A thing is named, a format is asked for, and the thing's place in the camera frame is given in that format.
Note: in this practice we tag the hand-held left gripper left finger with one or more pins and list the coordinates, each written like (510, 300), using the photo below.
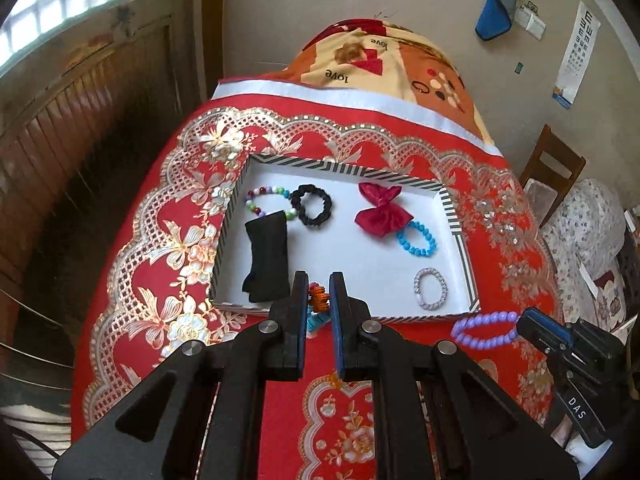
(300, 310)

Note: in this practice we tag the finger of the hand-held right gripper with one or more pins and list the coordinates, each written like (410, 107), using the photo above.
(552, 352)
(545, 324)

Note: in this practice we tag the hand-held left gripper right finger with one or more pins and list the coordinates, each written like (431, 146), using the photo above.
(336, 310)

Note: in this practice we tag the colourful hair clip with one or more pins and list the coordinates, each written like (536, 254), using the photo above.
(318, 301)

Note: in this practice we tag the striped white box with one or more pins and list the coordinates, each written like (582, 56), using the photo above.
(370, 280)

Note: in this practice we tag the black cloth headband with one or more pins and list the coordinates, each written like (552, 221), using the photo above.
(267, 255)

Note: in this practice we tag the dark red bow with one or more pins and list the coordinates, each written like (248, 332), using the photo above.
(382, 217)

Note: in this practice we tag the black scrunchie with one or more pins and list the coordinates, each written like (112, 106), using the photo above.
(300, 197)

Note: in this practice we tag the floral bedding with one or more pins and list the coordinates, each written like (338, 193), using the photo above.
(585, 215)

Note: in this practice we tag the red floral tablecloth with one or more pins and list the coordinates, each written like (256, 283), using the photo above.
(165, 240)

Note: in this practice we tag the wooden chair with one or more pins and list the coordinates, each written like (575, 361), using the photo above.
(555, 152)

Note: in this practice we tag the printed beige orange blanket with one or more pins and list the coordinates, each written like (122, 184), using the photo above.
(415, 70)

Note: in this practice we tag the wooden door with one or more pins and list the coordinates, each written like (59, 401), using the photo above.
(75, 125)

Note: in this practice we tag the blue grey towel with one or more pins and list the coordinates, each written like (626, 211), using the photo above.
(492, 15)

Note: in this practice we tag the glass block window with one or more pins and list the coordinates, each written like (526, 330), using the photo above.
(75, 5)

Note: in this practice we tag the white wall chart poster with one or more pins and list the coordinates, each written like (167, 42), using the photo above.
(580, 50)

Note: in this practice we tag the white wall switch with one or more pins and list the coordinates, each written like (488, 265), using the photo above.
(531, 21)

